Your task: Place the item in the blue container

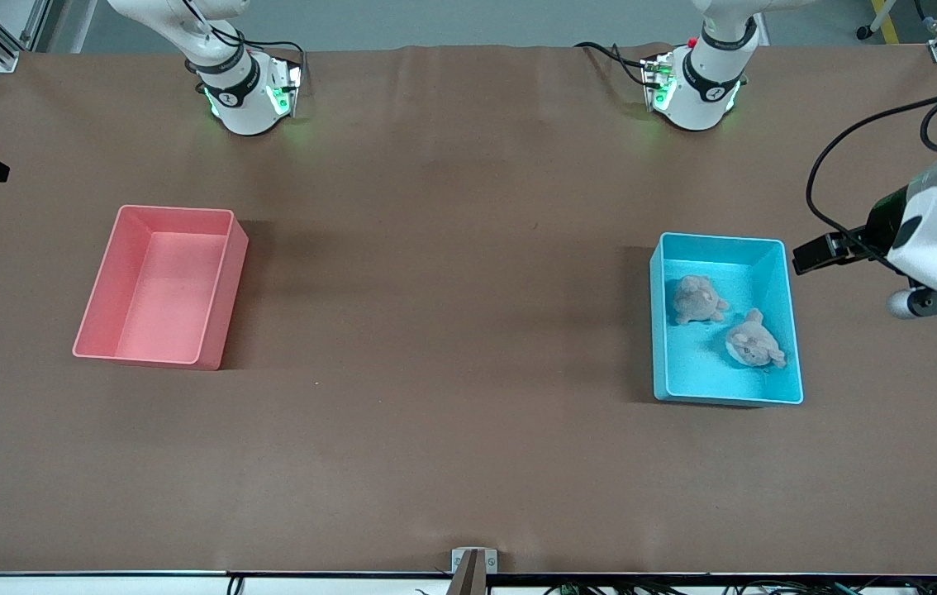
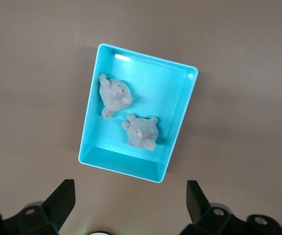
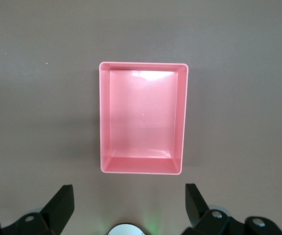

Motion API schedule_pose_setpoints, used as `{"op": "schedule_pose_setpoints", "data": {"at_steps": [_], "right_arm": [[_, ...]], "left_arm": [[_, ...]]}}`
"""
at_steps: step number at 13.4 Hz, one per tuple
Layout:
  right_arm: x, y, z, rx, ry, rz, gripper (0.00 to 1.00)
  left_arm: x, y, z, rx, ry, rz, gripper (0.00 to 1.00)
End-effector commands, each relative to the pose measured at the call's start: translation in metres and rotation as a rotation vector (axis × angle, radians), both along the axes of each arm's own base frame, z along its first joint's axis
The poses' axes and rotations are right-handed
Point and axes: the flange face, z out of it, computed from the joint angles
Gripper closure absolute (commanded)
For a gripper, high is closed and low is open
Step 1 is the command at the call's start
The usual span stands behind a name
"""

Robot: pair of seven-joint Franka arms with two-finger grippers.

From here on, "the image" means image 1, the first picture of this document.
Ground grey plush toy with face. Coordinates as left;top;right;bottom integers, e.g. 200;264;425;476
725;308;788;370

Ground right arm base connector plate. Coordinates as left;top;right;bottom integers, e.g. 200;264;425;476
266;56;305;118

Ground left arm base connector plate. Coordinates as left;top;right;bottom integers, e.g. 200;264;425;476
640;51;678;114

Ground blue plastic box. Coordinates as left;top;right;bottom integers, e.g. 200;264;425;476
649;231;805;407

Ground pink plastic box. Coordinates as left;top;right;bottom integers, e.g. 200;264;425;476
72;204;250;371

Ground grey caster leg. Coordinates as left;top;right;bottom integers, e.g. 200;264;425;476
855;0;903;40

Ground black table edge trim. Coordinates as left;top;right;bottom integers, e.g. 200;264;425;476
0;570;937;580

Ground brown table cover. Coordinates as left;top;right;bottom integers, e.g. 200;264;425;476
0;43;937;576

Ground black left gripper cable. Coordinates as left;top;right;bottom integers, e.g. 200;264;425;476
805;89;937;257

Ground upright aluminium frame profile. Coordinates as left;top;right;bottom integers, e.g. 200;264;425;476
21;0;55;50

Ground black left arm base cable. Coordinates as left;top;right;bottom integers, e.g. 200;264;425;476
574;41;653;88

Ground black arm base cable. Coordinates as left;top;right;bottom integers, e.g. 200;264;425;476
183;0;307;71
574;41;653;88

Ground black right arm base cable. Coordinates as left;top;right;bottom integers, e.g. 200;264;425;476
183;0;307;71

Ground grey metal bracket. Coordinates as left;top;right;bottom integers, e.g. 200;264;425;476
451;547;498;575

